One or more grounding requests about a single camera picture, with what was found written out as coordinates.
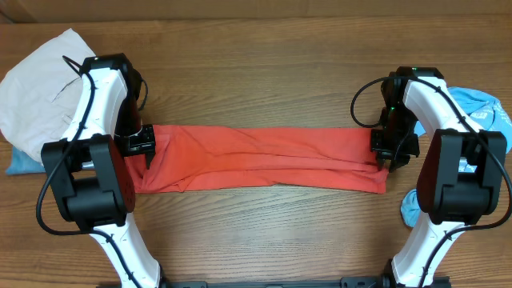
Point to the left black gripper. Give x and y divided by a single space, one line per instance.
146 146

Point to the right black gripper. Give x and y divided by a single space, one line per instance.
403 154

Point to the red printed t-shirt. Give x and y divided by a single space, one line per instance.
216 157

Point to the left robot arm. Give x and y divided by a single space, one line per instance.
88 189

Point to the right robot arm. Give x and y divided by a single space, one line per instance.
461 176

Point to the light blue t-shirt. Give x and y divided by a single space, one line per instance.
487 111

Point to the beige folded trousers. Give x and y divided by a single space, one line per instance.
39 96

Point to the folded blue jeans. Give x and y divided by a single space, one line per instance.
21 163

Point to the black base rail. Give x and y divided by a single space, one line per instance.
272 284

